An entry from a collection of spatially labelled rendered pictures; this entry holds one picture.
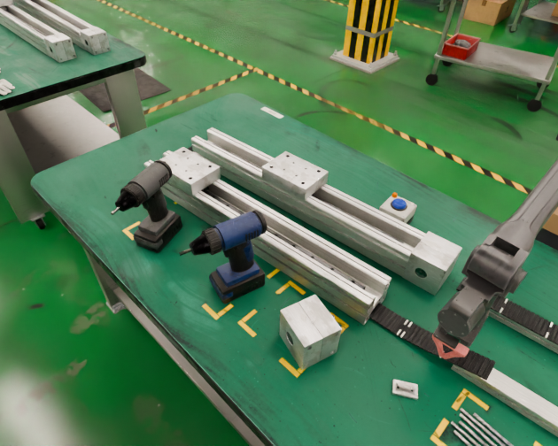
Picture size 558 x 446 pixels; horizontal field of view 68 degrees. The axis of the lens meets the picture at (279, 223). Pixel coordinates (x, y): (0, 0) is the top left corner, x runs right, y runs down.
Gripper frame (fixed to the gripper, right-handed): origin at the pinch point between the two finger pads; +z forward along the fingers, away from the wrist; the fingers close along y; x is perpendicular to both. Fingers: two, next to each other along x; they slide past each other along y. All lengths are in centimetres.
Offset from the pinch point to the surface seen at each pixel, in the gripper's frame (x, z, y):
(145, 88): -296, 82, -127
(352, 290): -22.4, -2.8, 4.2
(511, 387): 13.5, 2.7, -0.2
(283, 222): -48.2, -2.8, -3.1
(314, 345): -20.8, -2.5, 20.6
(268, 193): -63, 2, -15
